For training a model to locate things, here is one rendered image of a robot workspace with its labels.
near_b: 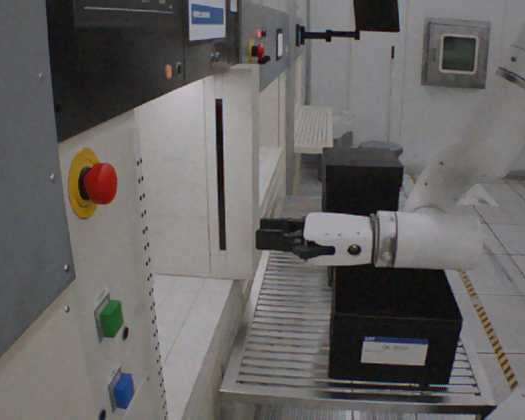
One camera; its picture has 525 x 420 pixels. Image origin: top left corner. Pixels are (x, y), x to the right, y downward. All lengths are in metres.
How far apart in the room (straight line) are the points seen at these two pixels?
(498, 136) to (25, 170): 0.56
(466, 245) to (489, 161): 0.13
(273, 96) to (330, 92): 2.68
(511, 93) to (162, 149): 0.81
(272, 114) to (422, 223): 1.95
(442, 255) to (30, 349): 0.55
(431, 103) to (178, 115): 4.37
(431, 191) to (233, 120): 0.52
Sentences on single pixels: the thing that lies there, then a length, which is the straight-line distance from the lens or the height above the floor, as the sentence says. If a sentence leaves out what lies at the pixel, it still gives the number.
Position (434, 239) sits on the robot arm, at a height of 1.21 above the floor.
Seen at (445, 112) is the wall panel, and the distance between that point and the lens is 5.42.
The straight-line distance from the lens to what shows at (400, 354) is 1.11.
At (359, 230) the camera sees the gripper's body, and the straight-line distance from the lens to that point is 0.73.
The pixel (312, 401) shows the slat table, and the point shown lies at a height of 0.75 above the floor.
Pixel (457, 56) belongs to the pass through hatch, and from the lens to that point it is 5.25.
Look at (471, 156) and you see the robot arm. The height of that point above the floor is 1.33.
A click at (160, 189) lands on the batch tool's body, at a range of 1.25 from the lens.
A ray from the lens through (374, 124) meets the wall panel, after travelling 5.33.
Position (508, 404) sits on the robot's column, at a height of 0.76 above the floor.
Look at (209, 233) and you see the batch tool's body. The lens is 1.25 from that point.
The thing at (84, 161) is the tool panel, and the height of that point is 1.37.
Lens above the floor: 1.49
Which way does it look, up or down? 21 degrees down
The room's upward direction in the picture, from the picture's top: straight up
